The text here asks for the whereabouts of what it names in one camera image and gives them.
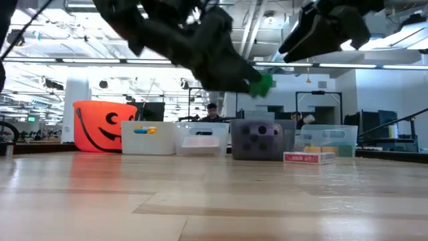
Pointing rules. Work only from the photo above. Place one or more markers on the yellow square toy brick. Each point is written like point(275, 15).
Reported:
point(312, 149)

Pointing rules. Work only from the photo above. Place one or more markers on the clear plastic bin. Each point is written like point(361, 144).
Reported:
point(187, 129)
point(347, 132)

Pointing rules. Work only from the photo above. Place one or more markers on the dark green toy brick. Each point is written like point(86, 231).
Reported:
point(261, 85)

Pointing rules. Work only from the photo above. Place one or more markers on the purple foam die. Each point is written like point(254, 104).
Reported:
point(271, 135)

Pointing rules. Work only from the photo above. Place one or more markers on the orange pumpkin bucket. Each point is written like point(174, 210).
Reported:
point(93, 120)

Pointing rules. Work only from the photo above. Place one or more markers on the black left table frame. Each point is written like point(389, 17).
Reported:
point(40, 148)

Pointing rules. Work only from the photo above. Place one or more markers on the white plastic bin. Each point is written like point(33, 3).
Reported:
point(147, 144)

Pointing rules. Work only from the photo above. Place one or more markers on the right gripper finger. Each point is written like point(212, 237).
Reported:
point(302, 26)
point(317, 43)

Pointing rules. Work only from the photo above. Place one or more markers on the ceiling light strip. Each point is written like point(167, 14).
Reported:
point(351, 65)

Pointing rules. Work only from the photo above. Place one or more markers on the green exit sign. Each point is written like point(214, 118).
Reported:
point(31, 118)

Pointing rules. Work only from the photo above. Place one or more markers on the brown toy brick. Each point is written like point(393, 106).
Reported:
point(329, 150)

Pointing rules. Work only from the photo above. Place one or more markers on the black table frame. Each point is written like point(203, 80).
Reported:
point(40, 148)
point(391, 155)

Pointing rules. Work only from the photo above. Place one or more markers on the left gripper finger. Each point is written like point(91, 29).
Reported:
point(245, 80)

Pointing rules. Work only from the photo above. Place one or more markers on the white roll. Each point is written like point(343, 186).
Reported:
point(393, 131)

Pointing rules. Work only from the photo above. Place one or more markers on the dark smoky plastic bin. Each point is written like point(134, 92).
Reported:
point(287, 150)

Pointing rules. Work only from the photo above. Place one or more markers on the black right table frame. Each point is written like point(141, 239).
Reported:
point(391, 155)

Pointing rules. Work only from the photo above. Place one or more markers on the white cylinder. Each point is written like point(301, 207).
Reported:
point(77, 90)

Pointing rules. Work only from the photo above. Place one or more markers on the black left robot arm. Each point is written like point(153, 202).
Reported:
point(150, 33)

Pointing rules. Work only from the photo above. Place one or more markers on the black monitor screen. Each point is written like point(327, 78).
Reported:
point(152, 112)

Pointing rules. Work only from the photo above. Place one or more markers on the hanging round ceiling device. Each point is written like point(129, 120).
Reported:
point(15, 37)

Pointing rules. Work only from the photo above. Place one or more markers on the black diagonal strut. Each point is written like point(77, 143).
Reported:
point(394, 120)

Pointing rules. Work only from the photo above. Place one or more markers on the person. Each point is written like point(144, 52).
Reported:
point(212, 112)
point(301, 120)

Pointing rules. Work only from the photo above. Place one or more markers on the card deck red circle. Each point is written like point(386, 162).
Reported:
point(307, 158)

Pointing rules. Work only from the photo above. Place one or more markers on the blue toy brick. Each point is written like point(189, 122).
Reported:
point(140, 130)

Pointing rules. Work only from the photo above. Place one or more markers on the desk with monitors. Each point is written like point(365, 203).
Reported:
point(371, 124)

